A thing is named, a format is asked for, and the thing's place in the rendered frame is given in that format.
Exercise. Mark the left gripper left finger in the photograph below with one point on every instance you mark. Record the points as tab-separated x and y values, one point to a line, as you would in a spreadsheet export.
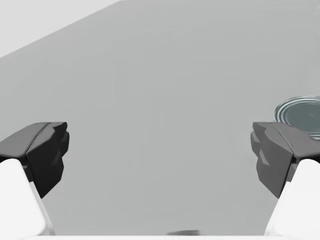
32	160

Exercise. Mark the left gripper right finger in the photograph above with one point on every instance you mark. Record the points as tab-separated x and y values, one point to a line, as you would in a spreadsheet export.
282	160

